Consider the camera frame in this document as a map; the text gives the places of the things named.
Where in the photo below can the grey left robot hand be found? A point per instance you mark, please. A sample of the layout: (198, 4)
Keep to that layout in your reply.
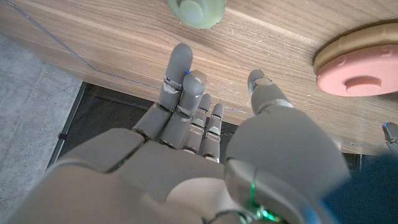
(391, 133)

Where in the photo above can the blue right wrist connector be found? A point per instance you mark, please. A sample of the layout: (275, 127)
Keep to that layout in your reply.
(367, 193)

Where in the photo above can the large orange hanoi disk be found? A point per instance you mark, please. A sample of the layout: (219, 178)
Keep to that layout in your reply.
(348, 43)

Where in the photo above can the black backdrop stand pole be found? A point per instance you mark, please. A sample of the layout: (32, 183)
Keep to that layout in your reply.
(66, 127)

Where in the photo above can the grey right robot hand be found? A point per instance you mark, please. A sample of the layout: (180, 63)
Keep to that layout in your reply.
(155, 174)

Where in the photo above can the coral red hanoi disk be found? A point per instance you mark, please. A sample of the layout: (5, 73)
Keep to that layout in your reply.
(360, 74)

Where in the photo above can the green hanoi disk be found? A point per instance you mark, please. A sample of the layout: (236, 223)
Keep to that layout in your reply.
(196, 12)

